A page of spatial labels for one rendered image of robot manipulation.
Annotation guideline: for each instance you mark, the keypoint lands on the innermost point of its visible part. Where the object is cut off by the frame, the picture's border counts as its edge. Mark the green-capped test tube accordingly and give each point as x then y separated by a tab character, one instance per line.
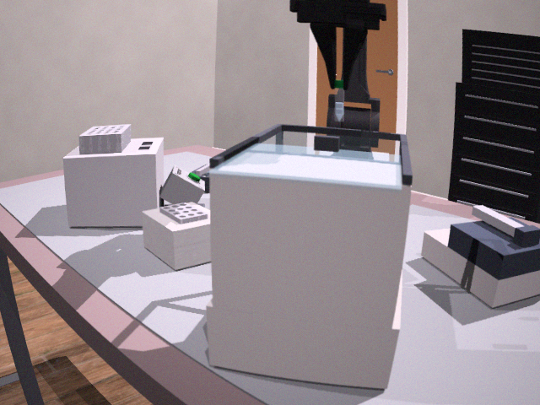
339	101

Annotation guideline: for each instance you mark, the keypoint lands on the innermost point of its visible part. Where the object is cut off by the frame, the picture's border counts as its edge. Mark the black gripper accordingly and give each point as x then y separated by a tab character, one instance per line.
324	17

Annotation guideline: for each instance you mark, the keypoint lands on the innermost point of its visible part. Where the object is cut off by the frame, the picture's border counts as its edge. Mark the light grey bench mat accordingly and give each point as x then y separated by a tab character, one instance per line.
452	349

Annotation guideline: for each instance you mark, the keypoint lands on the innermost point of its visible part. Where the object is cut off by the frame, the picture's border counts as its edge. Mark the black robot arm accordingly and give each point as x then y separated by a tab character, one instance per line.
357	92

